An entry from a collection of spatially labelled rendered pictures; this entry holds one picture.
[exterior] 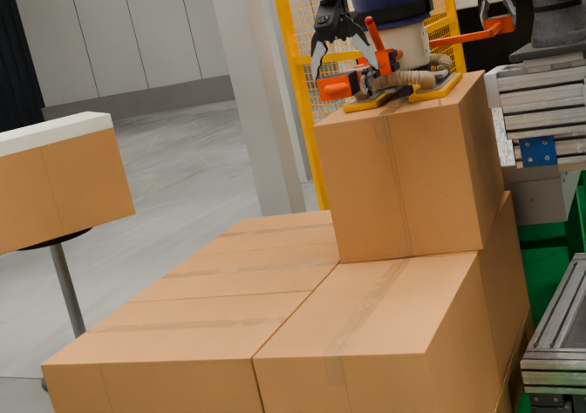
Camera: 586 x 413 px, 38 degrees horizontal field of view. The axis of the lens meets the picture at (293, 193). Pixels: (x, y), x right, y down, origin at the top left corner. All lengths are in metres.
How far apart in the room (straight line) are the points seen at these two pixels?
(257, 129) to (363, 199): 1.64
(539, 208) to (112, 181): 1.57
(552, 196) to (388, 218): 0.76
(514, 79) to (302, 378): 0.94
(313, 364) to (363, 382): 0.11
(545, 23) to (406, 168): 0.50
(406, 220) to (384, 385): 0.63
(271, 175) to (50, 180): 1.11
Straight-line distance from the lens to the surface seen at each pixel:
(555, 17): 2.25
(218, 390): 2.02
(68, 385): 2.25
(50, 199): 3.31
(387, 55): 2.27
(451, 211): 2.31
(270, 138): 3.91
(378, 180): 2.33
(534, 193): 2.94
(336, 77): 1.94
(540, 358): 2.43
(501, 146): 3.54
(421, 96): 2.39
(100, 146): 3.33
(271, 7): 6.18
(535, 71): 2.28
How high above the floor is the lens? 1.28
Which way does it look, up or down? 12 degrees down
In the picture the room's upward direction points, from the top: 12 degrees counter-clockwise
